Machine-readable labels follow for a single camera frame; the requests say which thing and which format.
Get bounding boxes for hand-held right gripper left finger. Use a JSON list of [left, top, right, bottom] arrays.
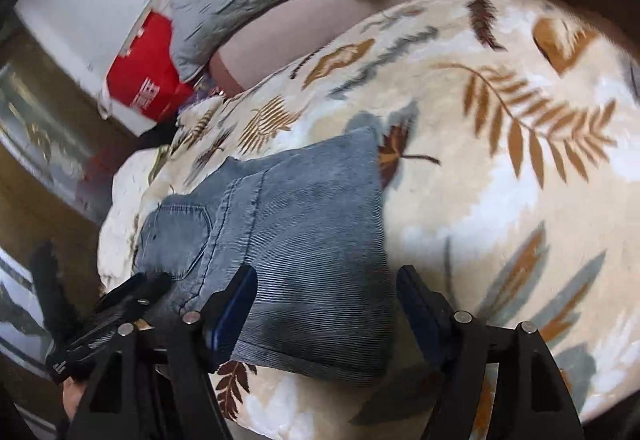
[[65, 264, 259, 440]]

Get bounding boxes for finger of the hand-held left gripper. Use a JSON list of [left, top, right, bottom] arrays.
[[29, 240, 83, 346], [94, 271, 174, 318]]

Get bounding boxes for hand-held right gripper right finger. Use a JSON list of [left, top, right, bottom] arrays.
[[396, 265, 586, 440]]

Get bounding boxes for blue denim pants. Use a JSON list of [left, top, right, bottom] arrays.
[[134, 126, 402, 389]]

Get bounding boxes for person's left hand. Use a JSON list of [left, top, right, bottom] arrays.
[[62, 376, 95, 422]]

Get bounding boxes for white bedding cloth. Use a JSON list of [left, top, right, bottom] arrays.
[[97, 146, 177, 302]]

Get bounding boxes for leaf printed blanket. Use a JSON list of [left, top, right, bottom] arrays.
[[97, 0, 640, 440]]

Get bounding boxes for patterned glass door panel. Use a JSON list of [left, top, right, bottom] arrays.
[[0, 15, 132, 226]]

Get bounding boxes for colourful packet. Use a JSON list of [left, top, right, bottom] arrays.
[[191, 74, 227, 102]]

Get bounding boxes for red shopping bag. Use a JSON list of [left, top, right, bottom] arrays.
[[99, 11, 202, 122]]

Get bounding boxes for brown and pink sofa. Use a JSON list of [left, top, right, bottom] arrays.
[[207, 0, 640, 99]]

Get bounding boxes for grey quilted pillow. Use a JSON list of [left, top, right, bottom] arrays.
[[167, 0, 347, 82]]

